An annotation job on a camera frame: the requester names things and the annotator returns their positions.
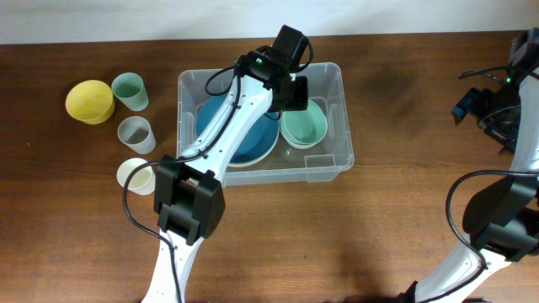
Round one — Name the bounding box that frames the mint green small bowl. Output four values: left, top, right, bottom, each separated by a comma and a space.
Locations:
280, 99, 328, 148

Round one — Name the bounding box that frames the dark blue bowl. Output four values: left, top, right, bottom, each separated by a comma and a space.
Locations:
195, 96, 279, 164

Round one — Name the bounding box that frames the white small bowl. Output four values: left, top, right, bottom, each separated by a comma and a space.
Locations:
280, 128, 323, 150

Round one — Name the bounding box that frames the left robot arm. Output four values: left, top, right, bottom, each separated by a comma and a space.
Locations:
143, 25, 313, 302

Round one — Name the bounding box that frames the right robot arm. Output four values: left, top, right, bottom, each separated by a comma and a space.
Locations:
398, 28, 538, 302

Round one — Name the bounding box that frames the clear plastic storage bin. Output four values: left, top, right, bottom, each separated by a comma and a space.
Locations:
177, 62, 355, 187

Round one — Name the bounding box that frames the grey translucent cup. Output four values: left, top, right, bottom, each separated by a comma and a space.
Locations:
117, 116, 157, 155

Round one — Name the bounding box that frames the mint green cup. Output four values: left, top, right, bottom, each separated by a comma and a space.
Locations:
111, 72, 149, 112

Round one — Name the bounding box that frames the cream cup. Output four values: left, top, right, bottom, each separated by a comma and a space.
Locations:
116, 158, 156, 195

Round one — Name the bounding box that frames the yellow small bowl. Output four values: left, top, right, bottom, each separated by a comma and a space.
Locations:
65, 80, 115, 125

